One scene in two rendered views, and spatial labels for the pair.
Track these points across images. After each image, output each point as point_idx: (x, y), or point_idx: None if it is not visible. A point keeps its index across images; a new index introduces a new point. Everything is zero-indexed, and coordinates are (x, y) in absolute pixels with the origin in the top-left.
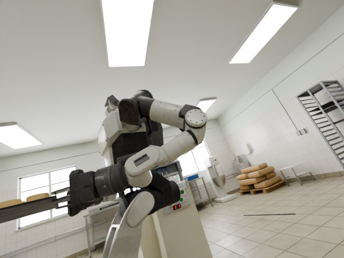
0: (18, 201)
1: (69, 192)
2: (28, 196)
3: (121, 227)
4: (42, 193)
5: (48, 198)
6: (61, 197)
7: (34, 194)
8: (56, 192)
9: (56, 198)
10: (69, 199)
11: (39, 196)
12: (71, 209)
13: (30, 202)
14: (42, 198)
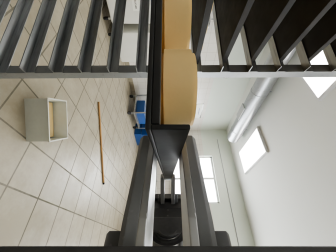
0: (178, 31)
1: (155, 246)
2: (192, 53)
3: None
4: (195, 90)
5: (151, 86)
6: (149, 172)
7: (194, 60)
8: (185, 151)
9: (153, 150)
10: (173, 199)
11: (182, 73)
12: (155, 200)
13: (151, 15)
14: (168, 88)
